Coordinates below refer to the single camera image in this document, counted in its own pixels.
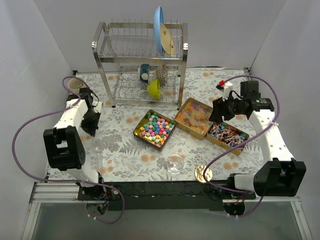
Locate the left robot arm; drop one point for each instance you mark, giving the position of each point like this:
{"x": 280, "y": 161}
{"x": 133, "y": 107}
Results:
{"x": 64, "y": 147}

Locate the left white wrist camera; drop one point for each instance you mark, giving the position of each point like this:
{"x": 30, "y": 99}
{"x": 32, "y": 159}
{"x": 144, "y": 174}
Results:
{"x": 97, "y": 106}

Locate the cream patterned plate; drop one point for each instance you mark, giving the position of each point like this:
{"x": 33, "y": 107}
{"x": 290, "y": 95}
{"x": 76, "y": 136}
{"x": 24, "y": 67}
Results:
{"x": 167, "y": 41}

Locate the blue plate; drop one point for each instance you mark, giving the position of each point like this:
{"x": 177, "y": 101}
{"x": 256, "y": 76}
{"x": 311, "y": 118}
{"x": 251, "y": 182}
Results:
{"x": 157, "y": 21}

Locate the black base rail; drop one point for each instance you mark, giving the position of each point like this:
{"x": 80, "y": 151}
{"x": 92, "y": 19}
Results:
{"x": 173, "y": 195}

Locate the gold tin with lollipops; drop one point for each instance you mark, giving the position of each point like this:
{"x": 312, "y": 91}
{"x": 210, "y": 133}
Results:
{"x": 227, "y": 136}

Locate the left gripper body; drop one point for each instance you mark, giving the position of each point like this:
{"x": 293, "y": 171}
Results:
{"x": 90, "y": 119}

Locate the dark tin with star candies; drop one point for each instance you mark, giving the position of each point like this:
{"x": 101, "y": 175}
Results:
{"x": 154, "y": 130}

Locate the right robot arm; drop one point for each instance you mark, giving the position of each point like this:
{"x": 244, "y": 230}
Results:
{"x": 281, "y": 175}

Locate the teal and white bowl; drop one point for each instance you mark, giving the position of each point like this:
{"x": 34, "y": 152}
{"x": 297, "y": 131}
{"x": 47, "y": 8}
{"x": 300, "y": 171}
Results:
{"x": 143, "y": 73}

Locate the floral ceramic mug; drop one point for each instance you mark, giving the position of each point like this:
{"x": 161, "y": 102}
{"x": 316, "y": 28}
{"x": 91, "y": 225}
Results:
{"x": 75, "y": 85}

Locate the floral table mat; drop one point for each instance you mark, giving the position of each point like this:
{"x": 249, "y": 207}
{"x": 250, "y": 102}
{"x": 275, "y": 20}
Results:
{"x": 119, "y": 157}

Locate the lime green bowl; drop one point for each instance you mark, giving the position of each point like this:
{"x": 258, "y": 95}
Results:
{"x": 154, "y": 89}

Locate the steel two-tier dish rack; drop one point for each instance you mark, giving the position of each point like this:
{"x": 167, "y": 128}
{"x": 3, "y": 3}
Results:
{"x": 119, "y": 50}

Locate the gold round lid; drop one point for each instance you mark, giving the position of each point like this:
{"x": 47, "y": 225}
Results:
{"x": 199, "y": 174}

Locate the clear glass jar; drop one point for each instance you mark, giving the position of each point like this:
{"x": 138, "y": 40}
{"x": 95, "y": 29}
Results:
{"x": 175, "y": 164}

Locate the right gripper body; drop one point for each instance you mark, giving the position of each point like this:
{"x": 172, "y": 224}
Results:
{"x": 223, "y": 110}

